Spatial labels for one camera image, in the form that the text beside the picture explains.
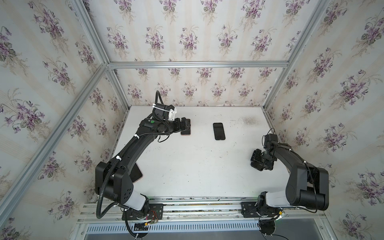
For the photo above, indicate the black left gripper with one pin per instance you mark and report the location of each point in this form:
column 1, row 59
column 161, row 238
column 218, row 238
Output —
column 181, row 125

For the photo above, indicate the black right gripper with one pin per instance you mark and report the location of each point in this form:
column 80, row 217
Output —
column 261, row 159

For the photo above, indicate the black phone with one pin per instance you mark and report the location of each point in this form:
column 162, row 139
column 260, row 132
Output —
column 219, row 131

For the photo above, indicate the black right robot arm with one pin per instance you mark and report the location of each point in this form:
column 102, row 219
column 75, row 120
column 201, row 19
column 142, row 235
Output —
column 307, row 187

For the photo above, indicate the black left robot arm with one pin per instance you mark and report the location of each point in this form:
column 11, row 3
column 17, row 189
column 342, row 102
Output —
column 113, row 181

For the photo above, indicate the phone in pink case, front left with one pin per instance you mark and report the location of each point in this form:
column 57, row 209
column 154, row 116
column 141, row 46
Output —
column 135, row 174

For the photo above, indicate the white vent grille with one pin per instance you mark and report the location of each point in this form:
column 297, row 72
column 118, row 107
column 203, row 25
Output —
column 176, row 227

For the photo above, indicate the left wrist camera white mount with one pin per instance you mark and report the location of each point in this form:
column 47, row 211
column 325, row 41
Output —
column 164, row 112

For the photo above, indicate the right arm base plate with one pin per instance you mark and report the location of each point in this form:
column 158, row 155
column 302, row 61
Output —
column 256, row 210

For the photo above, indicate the aluminium frame bar back top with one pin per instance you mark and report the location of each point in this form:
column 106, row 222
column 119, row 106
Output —
column 197, row 64

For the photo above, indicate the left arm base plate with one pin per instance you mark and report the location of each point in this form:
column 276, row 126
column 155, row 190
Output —
column 149, row 212

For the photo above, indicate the aluminium rail front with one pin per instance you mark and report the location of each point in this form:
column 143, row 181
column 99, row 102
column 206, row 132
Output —
column 180, row 210

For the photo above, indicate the aluminium frame beam left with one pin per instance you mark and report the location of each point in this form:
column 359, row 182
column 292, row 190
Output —
column 24, row 180

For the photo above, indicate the aluminium frame post back left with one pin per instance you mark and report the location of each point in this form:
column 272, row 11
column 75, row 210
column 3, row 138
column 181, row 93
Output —
column 100, row 52

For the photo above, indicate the aluminium frame post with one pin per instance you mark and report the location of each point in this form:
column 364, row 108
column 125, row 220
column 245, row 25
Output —
column 100, row 52
column 309, row 28

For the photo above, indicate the aluminium frame post back right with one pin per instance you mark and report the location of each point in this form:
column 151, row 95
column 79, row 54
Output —
column 309, row 28

